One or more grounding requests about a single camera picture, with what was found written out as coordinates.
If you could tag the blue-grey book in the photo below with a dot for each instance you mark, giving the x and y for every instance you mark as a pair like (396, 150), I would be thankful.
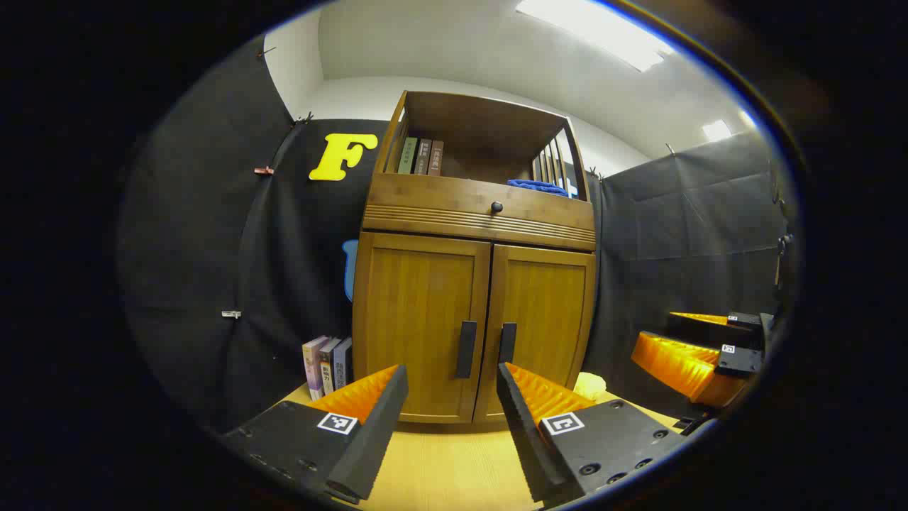
(343, 362)

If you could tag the wooden shoe cabinet door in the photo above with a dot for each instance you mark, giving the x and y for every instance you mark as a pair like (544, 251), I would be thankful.
(546, 312)
(411, 312)

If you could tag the wooden cabinet drawer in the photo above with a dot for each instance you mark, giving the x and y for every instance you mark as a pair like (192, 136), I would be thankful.
(425, 202)

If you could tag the small ceiling light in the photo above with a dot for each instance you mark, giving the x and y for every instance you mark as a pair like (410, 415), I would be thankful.
(716, 130)

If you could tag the long ceiling light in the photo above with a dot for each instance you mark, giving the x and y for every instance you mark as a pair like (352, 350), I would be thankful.
(596, 32)

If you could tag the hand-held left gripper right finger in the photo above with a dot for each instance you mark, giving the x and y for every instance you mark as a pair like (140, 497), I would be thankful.
(521, 433)

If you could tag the dark book with yellow print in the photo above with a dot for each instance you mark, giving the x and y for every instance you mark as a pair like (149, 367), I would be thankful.
(328, 365)

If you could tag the wooden double-door shoe cabinet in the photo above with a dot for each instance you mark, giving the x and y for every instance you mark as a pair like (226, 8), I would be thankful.
(482, 121)

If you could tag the dark grey book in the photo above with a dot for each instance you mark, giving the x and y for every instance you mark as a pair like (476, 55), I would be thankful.
(423, 157)

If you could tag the pale yellow object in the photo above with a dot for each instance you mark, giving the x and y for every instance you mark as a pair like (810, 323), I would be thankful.
(589, 385)

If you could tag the brown book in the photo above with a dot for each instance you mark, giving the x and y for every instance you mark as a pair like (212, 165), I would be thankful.
(435, 159)

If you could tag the black backdrop cloth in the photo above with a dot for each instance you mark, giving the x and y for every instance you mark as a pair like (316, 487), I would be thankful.
(213, 248)

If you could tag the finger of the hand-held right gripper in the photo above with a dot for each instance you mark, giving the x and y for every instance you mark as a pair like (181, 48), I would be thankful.
(702, 332)
(674, 365)

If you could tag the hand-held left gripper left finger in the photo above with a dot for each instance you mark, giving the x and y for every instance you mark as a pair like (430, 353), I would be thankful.
(376, 433)

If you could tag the blue cloth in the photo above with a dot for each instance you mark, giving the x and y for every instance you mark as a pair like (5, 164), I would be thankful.
(535, 187)

